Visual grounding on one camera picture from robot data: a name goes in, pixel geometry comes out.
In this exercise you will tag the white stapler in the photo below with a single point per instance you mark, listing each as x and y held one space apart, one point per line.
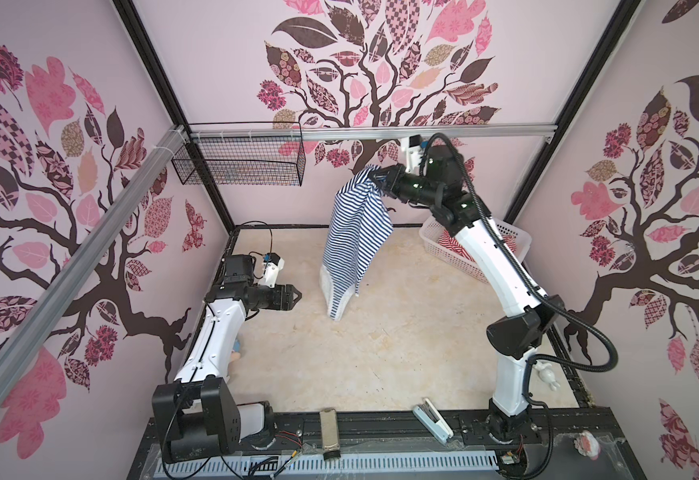
432 419

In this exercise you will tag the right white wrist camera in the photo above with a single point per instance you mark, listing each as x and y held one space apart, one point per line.
413 152

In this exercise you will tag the silver aluminium bar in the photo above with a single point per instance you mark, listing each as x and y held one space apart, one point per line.
32 334
373 132

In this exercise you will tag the plush doll striped hat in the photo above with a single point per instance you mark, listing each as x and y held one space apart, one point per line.
236 353

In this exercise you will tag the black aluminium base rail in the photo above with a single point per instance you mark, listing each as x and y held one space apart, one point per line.
471 427

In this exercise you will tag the navy white striped tank top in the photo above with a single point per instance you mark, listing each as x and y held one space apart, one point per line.
360 225

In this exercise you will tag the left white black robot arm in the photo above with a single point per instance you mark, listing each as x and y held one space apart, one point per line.
196 416

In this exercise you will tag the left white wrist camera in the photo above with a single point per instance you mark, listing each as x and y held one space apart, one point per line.
273 265

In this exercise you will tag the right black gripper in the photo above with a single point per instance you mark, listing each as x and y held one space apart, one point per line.
395 179

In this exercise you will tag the silver rear aluminium bar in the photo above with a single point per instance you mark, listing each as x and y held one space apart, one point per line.
373 132

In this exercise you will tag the white plastic laundry basket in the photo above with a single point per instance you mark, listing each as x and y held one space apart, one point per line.
477 249

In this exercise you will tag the black wire mesh basket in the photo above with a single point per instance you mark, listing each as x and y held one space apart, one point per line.
243 153

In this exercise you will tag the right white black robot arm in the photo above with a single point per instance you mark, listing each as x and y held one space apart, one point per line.
443 186

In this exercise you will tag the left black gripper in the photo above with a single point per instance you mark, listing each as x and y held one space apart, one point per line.
282 301

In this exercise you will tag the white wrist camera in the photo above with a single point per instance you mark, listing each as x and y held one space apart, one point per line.
273 265
413 152

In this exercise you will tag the pink white small toy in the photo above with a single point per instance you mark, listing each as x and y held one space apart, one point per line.
587 445

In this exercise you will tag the white slotted cable duct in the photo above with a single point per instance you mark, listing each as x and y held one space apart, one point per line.
285 466

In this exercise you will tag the silver left aluminium bar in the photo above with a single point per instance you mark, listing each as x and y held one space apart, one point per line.
32 334

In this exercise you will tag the small white figurine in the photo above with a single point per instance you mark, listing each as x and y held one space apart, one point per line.
546 374

